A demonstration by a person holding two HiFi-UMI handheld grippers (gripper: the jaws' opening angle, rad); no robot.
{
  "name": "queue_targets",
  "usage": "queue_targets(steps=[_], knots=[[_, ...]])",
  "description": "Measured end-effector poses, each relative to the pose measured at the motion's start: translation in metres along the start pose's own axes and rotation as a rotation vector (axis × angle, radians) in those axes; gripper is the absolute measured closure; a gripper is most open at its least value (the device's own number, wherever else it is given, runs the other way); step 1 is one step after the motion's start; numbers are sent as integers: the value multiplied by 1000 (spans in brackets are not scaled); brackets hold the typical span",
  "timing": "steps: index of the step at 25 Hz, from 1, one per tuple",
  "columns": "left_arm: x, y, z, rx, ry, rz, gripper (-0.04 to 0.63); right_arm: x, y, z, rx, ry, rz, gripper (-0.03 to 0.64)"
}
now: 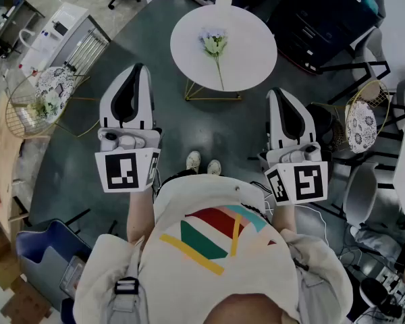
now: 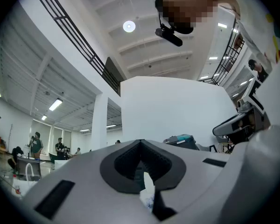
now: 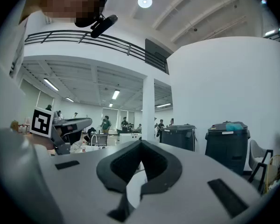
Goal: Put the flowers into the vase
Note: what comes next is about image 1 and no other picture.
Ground gold wire chair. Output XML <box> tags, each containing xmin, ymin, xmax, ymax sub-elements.
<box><xmin>344</xmin><ymin>79</ymin><xmax>391</xmax><ymax>155</ymax></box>
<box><xmin>5</xmin><ymin>66</ymin><xmax>101</xmax><ymax>140</ymax></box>

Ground grey office chair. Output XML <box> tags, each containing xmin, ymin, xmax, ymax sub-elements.
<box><xmin>342</xmin><ymin>162</ymin><xmax>379</xmax><ymax>230</ymax></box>
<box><xmin>352</xmin><ymin>27</ymin><xmax>387</xmax><ymax>84</ymax></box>

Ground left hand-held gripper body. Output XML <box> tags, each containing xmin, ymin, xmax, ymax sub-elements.
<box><xmin>94</xmin><ymin>128</ymin><xmax>163</xmax><ymax>194</ymax></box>

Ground floral round seat cushion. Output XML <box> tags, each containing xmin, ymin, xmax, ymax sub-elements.
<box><xmin>34</xmin><ymin>66</ymin><xmax>76</xmax><ymax>124</ymax></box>
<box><xmin>345</xmin><ymin>99</ymin><xmax>378</xmax><ymax>154</ymax></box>

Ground white round table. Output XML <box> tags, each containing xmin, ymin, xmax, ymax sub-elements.
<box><xmin>169</xmin><ymin>3</ymin><xmax>278</xmax><ymax>103</ymax></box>

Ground small black device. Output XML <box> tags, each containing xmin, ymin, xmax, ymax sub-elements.
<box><xmin>53</xmin><ymin>20</ymin><xmax>70</xmax><ymax>37</ymax></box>

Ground person's white printed shirt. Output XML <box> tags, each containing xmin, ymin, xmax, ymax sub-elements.
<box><xmin>72</xmin><ymin>173</ymin><xmax>354</xmax><ymax>324</ymax></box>

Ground white flower bunch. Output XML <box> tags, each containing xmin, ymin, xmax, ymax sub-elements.
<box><xmin>30</xmin><ymin>91</ymin><xmax>61</xmax><ymax>119</ymax></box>

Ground grey strap black buckle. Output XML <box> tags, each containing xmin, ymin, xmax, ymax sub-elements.
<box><xmin>113</xmin><ymin>277</ymin><xmax>140</xmax><ymax>296</ymax></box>

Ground black jacket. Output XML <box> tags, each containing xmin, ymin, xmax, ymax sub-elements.
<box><xmin>305</xmin><ymin>102</ymin><xmax>347</xmax><ymax>153</ymax></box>

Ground brown cardboard boxes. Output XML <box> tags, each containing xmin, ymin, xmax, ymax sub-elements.
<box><xmin>0</xmin><ymin>227</ymin><xmax>53</xmax><ymax>324</ymax></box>

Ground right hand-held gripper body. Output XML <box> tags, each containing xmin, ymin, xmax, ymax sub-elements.
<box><xmin>258</xmin><ymin>142</ymin><xmax>329</xmax><ymax>205</ymax></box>

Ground person's right forearm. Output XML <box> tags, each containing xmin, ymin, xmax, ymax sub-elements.
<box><xmin>271</xmin><ymin>201</ymin><xmax>298</xmax><ymax>235</ymax></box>

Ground blue bin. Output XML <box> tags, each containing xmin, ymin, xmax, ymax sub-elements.
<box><xmin>15</xmin><ymin>219</ymin><xmax>94</xmax><ymax>312</ymax></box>

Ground person's left white shoe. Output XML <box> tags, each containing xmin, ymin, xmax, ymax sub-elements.
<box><xmin>186</xmin><ymin>151</ymin><xmax>202</xmax><ymax>174</ymax></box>

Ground light wooden desk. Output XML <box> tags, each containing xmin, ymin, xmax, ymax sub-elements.
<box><xmin>0</xmin><ymin>91</ymin><xmax>25</xmax><ymax>236</ymax></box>

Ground pale blue flowers bunch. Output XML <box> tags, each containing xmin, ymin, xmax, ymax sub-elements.
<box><xmin>198</xmin><ymin>28</ymin><xmax>229</xmax><ymax>91</ymax></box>

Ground white counter cabinet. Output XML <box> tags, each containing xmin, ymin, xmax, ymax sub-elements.
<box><xmin>20</xmin><ymin>1</ymin><xmax>112</xmax><ymax>78</ymax></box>

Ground person's left forearm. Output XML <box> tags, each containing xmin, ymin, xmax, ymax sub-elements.
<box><xmin>126</xmin><ymin>190</ymin><xmax>156</xmax><ymax>246</ymax></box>

